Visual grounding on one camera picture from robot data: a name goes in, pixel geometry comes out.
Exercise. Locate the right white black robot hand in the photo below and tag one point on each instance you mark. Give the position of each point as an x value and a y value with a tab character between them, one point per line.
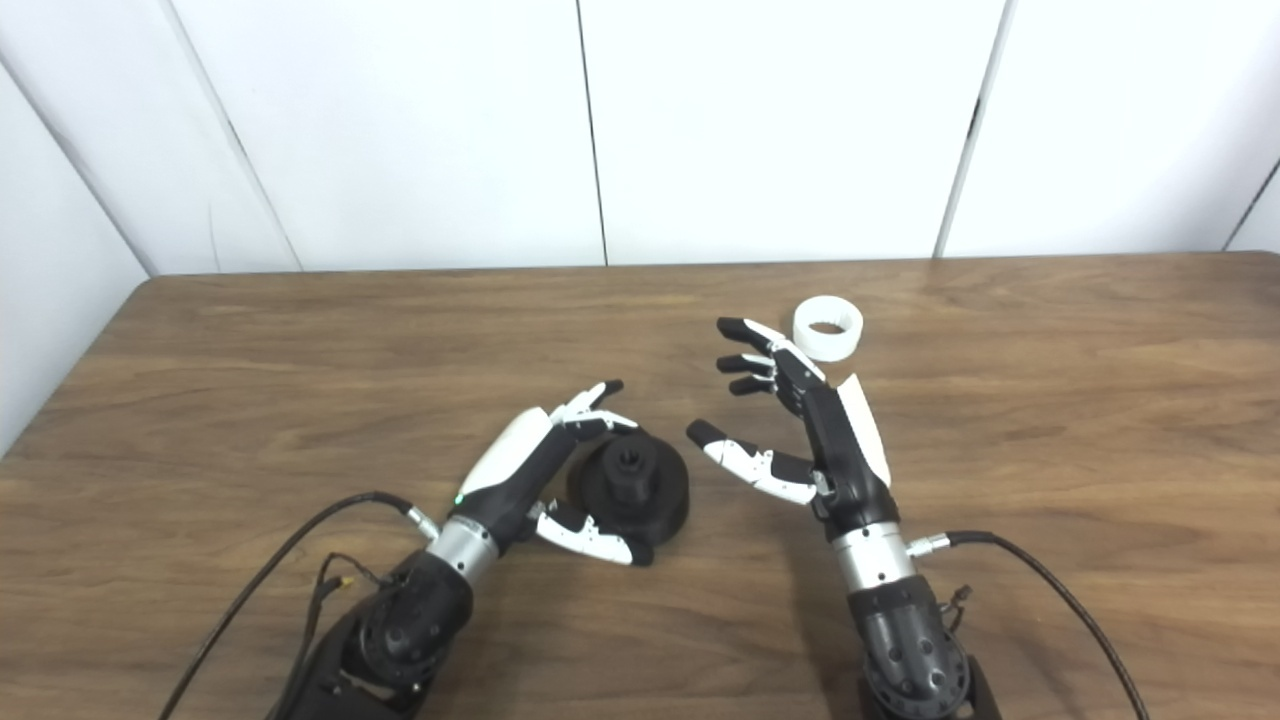
845	460

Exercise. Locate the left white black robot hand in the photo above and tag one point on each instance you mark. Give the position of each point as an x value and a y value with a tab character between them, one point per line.
520	465

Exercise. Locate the round black plastic part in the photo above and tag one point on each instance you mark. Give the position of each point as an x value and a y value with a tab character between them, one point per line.
660	500

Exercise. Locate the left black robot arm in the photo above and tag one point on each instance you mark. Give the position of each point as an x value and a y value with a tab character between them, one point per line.
410	620

